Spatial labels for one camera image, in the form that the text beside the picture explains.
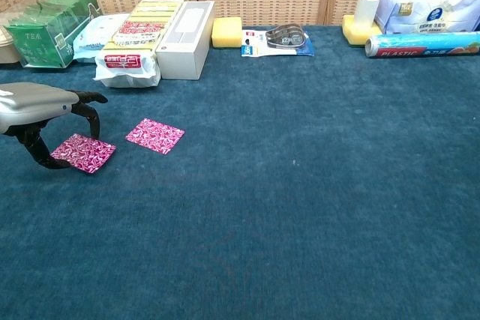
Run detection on white blue tissue bag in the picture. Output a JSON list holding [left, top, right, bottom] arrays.
[[374, 0, 480, 35]]

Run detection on yellow sponge block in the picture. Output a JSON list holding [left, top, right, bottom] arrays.
[[341, 14, 383, 48], [211, 16, 244, 50]]

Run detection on long white cardboard box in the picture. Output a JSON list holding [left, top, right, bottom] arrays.
[[155, 0, 216, 81]]

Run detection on yellow sponge multipack red label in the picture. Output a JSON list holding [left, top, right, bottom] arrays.
[[93, 0, 185, 88]]

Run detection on correction tape blister pack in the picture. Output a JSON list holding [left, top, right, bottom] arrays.
[[241, 23, 315, 58]]

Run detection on white roll cardboard core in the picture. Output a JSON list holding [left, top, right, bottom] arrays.
[[353, 0, 382, 29]]

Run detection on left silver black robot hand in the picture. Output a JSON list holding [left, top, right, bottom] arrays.
[[0, 82, 109, 170]]

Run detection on beige lidded food container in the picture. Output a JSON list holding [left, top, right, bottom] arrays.
[[0, 12, 22, 64]]

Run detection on clear box green tea bags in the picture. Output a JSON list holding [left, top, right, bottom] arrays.
[[3, 0, 103, 69]]

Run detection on teal carpet table mat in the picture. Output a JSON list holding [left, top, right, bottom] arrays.
[[0, 24, 480, 320]]

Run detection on blue plastic wrap roll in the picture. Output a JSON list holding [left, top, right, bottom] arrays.
[[364, 31, 480, 58]]

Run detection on pink white patterned square card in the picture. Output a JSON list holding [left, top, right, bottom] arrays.
[[49, 133, 116, 175], [125, 118, 186, 156]]

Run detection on light blue wet wipes pack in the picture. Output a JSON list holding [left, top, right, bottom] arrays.
[[73, 13, 131, 63]]

